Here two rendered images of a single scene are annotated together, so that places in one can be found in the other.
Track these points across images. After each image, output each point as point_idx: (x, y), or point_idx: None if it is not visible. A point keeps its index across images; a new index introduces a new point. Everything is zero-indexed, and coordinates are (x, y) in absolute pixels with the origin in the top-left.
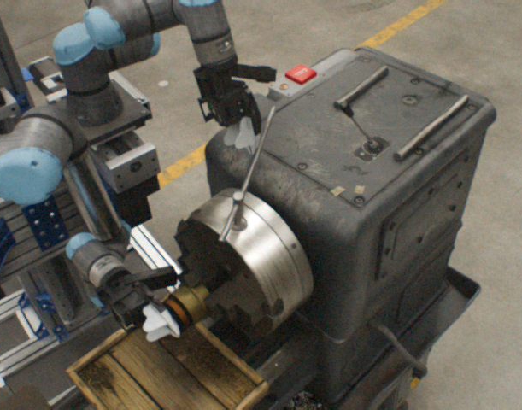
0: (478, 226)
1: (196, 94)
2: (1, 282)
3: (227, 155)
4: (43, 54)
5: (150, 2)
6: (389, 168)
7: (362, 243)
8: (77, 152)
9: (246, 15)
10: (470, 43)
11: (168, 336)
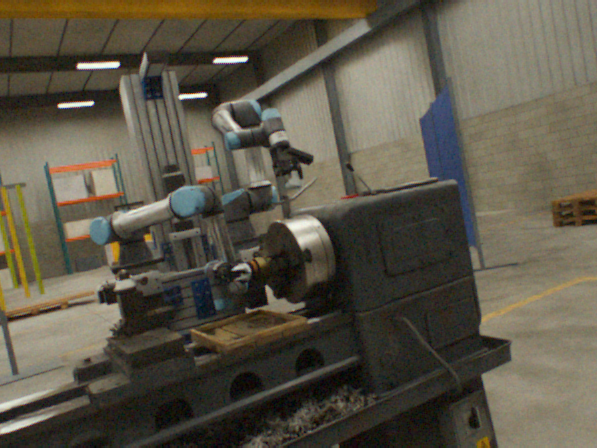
0: (579, 397)
1: None
2: None
3: (296, 214)
4: None
5: (253, 129)
6: (378, 195)
7: (356, 217)
8: (217, 211)
9: None
10: (578, 307)
11: (255, 320)
